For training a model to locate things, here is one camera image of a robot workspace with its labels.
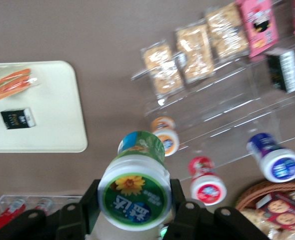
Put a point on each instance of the red cola bottle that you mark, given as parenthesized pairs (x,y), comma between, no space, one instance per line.
(43,204)
(10,210)

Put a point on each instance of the clear wrapped granola bar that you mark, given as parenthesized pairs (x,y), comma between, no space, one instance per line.
(195,53)
(226,32)
(162,71)

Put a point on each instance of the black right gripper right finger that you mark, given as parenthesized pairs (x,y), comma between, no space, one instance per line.
(202,225)

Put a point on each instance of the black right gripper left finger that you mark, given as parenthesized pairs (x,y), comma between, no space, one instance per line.
(67,220)

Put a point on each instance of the brown table cover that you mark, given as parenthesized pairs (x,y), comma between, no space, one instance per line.
(107,37)

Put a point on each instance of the clear acrylic stepped display stand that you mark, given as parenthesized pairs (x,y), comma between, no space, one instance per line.
(225,105)

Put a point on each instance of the blue gum bottle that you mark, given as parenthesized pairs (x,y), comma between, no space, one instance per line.
(275,160)

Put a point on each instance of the small black box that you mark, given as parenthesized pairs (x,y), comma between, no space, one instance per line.
(17,118)
(283,71)

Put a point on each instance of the orange gum bottle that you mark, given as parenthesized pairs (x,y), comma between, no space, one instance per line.
(166,140)

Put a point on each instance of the dark brown wicker basket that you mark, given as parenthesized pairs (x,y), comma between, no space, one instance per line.
(252,193)

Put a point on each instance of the green gum bottle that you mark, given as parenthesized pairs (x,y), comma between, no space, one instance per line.
(135,187)

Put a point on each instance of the clear acrylic bottle rack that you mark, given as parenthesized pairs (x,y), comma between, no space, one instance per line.
(2,200)

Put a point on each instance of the wrapped triangle sandwich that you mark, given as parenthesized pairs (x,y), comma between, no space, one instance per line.
(10,85)

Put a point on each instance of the dark red cookie box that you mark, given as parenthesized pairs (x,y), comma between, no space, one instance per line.
(285,212)

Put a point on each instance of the red gum bottle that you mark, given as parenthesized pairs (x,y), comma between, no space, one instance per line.
(205,182)

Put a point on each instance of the cream plastic tray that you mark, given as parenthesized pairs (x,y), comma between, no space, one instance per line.
(50,112)

